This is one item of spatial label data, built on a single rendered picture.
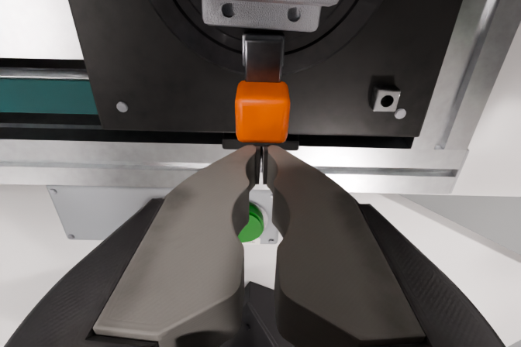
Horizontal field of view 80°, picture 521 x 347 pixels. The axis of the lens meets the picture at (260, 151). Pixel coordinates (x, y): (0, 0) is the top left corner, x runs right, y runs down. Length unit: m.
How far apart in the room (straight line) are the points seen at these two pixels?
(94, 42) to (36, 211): 0.33
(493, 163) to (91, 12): 0.44
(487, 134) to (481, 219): 1.52
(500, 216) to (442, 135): 1.70
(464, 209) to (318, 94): 1.66
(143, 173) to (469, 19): 0.26
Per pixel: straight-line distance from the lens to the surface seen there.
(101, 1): 0.23
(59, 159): 0.31
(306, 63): 0.20
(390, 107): 0.23
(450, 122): 0.29
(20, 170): 0.34
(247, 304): 0.51
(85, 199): 0.33
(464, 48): 0.26
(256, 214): 0.28
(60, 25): 0.31
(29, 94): 0.31
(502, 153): 0.47
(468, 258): 0.58
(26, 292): 0.68
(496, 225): 2.02
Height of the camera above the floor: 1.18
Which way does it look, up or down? 59 degrees down
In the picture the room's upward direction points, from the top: 179 degrees counter-clockwise
